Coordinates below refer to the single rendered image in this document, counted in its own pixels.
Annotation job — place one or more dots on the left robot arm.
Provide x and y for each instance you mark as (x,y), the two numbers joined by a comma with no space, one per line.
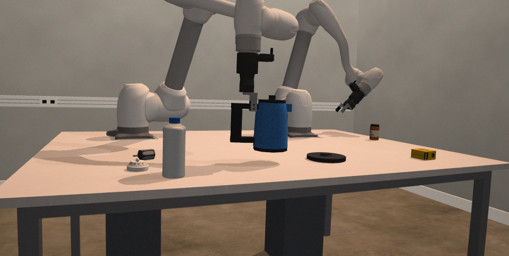
(318,13)

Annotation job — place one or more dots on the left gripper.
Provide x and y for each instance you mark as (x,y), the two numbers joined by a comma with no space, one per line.
(359,92)

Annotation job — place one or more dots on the grey bottle with blue cap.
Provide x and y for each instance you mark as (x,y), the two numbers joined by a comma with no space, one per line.
(174,137)

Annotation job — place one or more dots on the blue kettle with black handle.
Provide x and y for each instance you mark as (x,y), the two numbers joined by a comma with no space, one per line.
(270,127)

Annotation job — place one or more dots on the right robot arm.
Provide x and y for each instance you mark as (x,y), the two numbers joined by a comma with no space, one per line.
(136,106)

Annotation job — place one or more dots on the brown jar with black lid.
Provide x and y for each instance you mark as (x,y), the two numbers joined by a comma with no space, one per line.
(374,132)

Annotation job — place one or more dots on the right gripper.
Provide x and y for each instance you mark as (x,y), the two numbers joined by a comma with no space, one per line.
(247,46)

